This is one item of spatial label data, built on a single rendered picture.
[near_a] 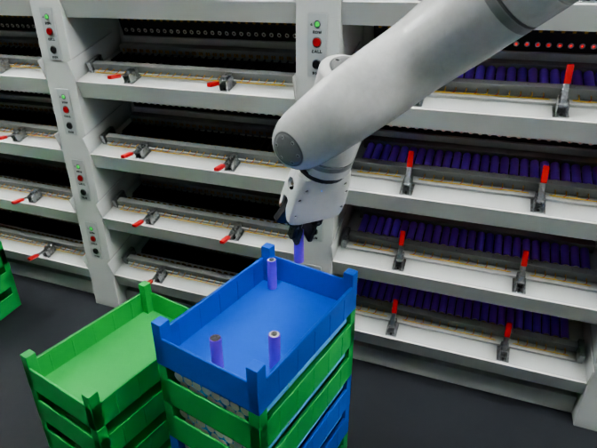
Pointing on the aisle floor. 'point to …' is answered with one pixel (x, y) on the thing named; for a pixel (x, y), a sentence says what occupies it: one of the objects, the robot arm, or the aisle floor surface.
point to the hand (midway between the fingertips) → (302, 229)
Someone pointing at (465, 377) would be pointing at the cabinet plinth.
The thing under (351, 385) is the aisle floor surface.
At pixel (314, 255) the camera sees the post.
